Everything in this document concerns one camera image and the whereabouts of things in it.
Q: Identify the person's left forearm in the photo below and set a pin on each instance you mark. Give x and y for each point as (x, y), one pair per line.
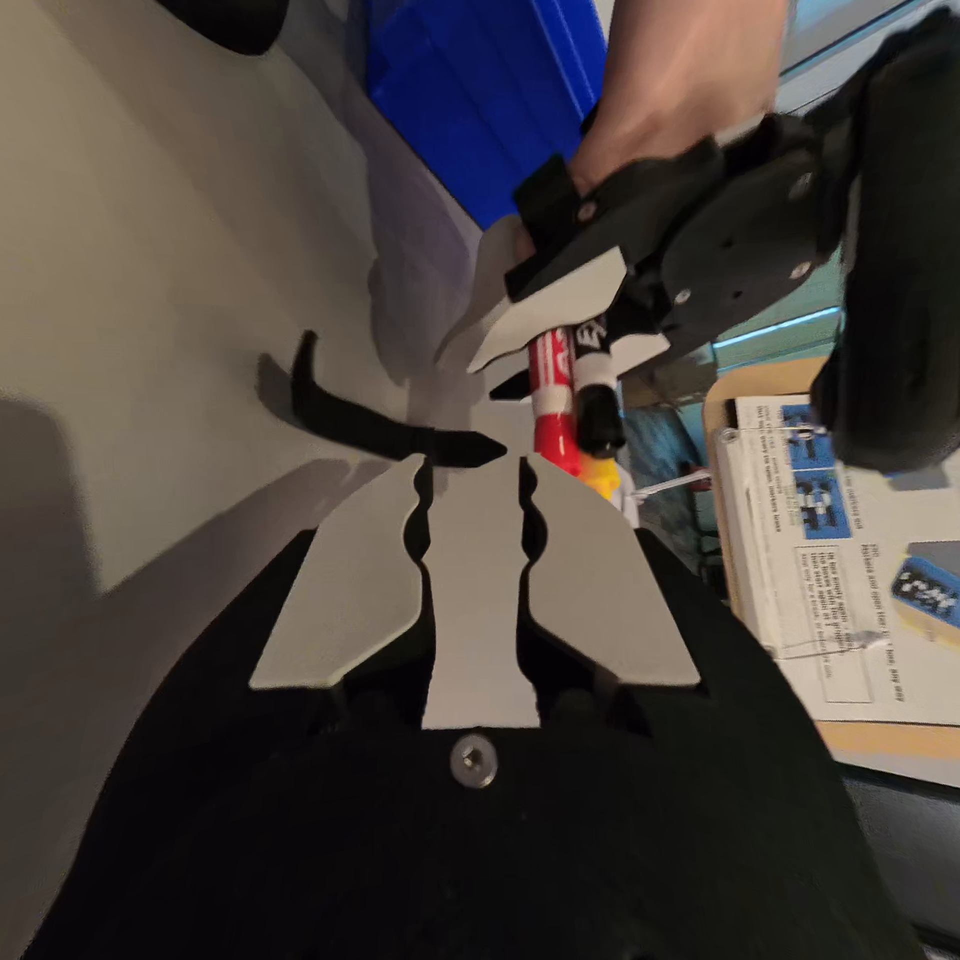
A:
(690, 52)

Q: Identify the white plastic stand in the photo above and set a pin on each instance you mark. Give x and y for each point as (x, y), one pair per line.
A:
(631, 510)

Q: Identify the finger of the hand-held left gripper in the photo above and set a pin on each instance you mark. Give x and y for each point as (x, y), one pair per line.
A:
(555, 300)
(641, 349)

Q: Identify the black cap marker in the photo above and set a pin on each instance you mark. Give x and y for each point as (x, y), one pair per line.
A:
(600, 420)

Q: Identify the yellow marker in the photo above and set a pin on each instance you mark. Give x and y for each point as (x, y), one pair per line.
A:
(604, 476)

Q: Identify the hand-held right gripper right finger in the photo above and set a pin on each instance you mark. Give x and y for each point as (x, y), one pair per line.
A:
(600, 592)

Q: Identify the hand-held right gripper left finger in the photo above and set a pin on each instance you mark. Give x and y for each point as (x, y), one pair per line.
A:
(345, 592)

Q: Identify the blue plastic bin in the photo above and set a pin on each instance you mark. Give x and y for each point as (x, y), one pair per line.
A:
(480, 97)

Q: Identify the person's left hand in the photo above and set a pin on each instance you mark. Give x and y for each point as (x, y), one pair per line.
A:
(652, 142)

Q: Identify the red cap marker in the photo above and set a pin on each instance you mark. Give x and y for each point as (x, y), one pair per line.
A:
(559, 442)

